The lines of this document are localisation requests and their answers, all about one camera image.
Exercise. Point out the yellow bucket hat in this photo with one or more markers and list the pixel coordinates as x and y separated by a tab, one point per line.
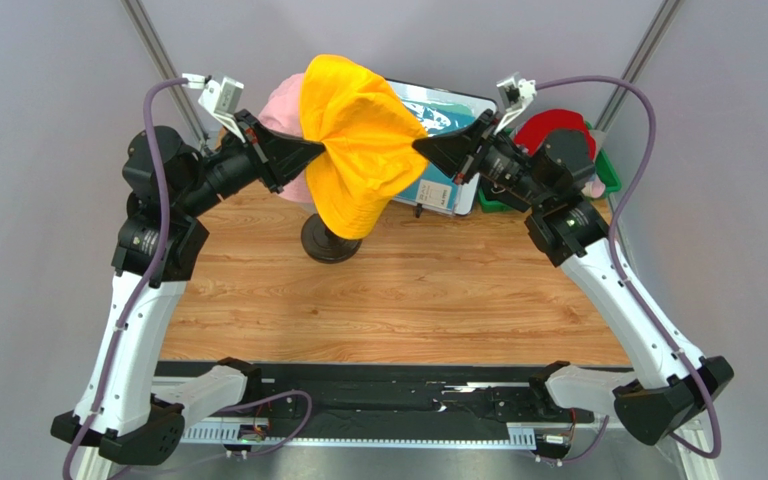
368	136

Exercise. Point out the aluminium frame rail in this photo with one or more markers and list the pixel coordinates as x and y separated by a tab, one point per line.
133	422

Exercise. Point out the dark round stand base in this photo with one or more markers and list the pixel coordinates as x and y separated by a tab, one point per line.
323	245

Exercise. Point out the pink beige hat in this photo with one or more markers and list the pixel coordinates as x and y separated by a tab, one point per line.
594	189

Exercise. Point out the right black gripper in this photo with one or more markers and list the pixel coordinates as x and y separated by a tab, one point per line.
474	150

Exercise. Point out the red hat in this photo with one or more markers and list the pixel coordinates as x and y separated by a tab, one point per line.
536	129

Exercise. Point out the white tablet board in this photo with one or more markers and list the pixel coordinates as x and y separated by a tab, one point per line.
405	90

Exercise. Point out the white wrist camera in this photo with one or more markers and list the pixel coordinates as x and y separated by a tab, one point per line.
219	98
517	94

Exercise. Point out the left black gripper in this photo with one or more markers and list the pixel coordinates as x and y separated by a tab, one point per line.
273	156

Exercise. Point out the cream mannequin head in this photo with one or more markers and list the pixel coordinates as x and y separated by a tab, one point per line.
309	208

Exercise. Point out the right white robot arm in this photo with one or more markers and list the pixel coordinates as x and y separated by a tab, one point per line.
671	381

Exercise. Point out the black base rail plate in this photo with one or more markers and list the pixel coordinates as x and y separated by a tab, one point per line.
396	405

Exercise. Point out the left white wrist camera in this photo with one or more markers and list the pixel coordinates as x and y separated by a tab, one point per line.
219	98

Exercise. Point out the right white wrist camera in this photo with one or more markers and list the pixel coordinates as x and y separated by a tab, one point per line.
517	94

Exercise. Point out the pink bucket hat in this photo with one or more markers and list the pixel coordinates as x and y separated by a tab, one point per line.
281	114

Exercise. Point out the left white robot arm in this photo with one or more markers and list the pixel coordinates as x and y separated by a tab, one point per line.
138	333

